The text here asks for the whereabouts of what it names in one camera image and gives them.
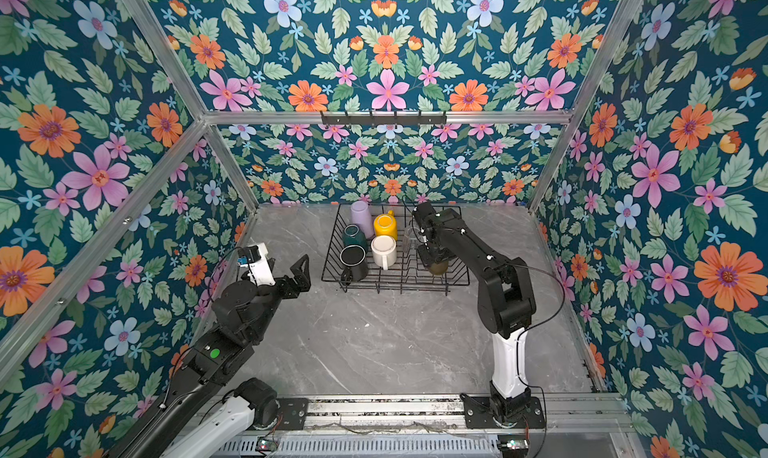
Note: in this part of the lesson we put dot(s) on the wall hook rail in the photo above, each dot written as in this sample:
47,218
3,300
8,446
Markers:
384,118

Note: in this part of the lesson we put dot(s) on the yellow mug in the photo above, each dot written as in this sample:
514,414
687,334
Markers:
385,224

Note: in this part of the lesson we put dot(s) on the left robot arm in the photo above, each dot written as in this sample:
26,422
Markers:
243,314

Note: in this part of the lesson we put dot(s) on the dark green mug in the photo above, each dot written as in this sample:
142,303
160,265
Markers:
353,235

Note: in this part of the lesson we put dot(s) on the black wire dish rack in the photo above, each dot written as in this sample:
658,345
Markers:
408,274

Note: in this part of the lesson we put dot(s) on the clear drinking glass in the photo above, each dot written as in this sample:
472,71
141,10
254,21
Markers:
411,240

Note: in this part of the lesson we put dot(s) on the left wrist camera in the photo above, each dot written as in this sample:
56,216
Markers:
254,264

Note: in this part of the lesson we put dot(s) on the olive green glass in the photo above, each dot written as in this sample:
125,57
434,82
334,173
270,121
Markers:
439,268

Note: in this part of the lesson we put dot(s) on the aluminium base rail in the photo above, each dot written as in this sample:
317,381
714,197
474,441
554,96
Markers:
567,412

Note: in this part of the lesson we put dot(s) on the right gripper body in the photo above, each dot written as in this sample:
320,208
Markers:
429,255

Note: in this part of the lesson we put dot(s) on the lilac plastic cup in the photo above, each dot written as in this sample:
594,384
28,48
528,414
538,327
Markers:
362,217

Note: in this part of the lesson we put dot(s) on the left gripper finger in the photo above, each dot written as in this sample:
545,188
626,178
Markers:
300,269
303,283

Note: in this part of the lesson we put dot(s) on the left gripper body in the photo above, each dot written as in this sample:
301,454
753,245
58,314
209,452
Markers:
286,289

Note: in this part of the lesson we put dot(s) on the black mug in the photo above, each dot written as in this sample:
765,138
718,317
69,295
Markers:
354,264

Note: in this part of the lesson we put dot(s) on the red white mug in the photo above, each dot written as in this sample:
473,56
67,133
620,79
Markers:
384,251

